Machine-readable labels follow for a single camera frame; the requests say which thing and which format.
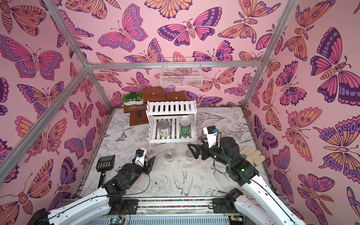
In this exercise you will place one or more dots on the jar with purple seeds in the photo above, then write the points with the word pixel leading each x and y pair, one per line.
pixel 169 156

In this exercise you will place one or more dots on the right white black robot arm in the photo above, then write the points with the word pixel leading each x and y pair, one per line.
pixel 272 210

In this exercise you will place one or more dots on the green plant in white pot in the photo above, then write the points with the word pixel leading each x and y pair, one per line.
pixel 133 98

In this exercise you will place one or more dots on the white wooden two-tier shelf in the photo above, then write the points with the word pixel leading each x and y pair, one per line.
pixel 171 111

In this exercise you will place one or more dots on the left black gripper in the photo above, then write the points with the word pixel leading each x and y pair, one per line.
pixel 148 167

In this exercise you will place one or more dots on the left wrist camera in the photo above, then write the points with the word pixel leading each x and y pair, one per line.
pixel 140 157

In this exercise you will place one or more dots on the jar with yellow seeds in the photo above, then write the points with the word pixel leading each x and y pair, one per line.
pixel 151 152

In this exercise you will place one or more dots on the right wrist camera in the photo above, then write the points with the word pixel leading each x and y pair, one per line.
pixel 211 135

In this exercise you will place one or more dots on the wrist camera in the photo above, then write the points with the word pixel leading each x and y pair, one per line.
pixel 140 157
pixel 211 135

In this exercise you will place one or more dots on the white wire basket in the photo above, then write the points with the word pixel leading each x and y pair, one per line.
pixel 181 72

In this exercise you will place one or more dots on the black spatula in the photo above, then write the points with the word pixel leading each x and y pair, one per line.
pixel 104 164

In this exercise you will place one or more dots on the jar with red seeds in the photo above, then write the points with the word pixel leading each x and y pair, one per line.
pixel 189 156

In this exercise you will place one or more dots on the brown wooden stand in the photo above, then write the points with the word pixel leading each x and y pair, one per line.
pixel 153 94

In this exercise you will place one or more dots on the green watermelon can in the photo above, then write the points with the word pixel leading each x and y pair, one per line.
pixel 185 126

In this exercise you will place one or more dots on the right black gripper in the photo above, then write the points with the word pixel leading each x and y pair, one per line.
pixel 202 150

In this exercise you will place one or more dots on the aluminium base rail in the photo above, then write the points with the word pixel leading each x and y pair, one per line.
pixel 181 211

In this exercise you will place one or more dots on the beige oven glove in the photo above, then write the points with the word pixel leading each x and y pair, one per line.
pixel 252 155

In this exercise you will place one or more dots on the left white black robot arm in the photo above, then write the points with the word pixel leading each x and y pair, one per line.
pixel 105 199

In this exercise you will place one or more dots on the silver tin can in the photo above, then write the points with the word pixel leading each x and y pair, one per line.
pixel 163 127

